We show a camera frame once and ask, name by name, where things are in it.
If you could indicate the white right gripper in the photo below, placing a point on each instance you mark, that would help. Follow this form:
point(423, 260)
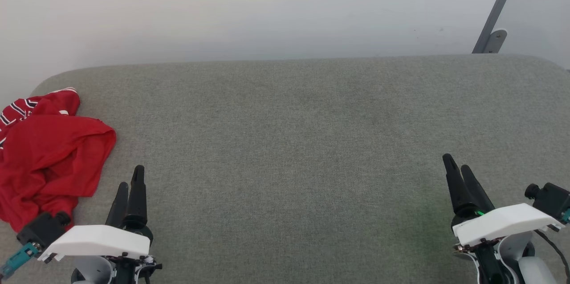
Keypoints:
point(503, 224)

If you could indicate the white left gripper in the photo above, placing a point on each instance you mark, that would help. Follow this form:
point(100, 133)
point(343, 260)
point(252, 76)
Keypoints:
point(98, 241)

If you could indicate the red shirt with white stripes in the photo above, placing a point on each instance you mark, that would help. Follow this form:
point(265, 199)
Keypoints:
point(49, 155)

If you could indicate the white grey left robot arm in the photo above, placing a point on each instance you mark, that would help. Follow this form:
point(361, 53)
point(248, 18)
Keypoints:
point(95, 270)

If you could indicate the grey fabric sofa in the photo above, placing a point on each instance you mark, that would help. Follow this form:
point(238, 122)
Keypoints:
point(289, 155)

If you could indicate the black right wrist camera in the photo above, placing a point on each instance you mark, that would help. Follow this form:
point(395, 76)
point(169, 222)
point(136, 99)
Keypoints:
point(552, 199)

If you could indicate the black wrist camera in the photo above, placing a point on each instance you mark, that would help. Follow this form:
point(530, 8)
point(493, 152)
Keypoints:
point(42, 229)
point(552, 199)

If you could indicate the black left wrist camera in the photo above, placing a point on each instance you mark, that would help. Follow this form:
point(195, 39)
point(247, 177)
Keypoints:
point(42, 229)

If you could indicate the grey post mounting bracket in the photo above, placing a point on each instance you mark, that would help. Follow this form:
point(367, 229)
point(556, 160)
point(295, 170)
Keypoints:
point(495, 41)

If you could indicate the grey metal post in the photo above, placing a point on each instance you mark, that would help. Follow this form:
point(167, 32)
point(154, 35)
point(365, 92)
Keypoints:
point(498, 3)

